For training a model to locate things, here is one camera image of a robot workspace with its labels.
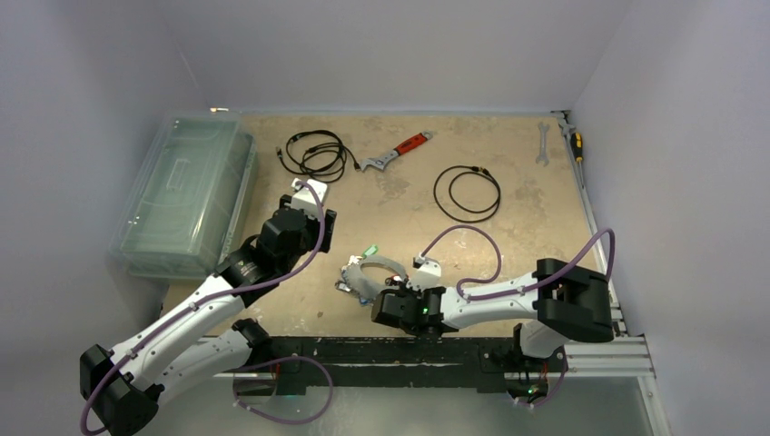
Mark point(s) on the red handled adjustable wrench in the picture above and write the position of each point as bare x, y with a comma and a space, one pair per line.
381, 163

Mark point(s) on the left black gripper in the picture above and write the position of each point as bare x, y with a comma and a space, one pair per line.
329, 217

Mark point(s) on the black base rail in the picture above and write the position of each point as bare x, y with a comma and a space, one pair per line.
486, 365

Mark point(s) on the clear plastic storage box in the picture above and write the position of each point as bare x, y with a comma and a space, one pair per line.
183, 212

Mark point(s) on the yellow black screwdriver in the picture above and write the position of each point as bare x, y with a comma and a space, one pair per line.
574, 139

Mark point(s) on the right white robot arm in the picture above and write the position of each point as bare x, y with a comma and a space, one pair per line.
556, 303

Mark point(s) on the large metal key ring plate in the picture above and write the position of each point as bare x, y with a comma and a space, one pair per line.
356, 283

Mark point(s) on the silver open-end wrench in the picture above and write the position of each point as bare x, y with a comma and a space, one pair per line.
542, 157

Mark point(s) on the green key tag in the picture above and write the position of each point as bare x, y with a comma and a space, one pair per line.
371, 250

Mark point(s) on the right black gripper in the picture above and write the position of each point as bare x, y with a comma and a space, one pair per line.
393, 284

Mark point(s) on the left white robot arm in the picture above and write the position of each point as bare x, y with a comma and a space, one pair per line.
124, 386

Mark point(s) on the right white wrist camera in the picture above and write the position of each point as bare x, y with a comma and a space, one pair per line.
427, 274

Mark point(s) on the aluminium frame rail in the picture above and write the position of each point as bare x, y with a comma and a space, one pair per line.
624, 356

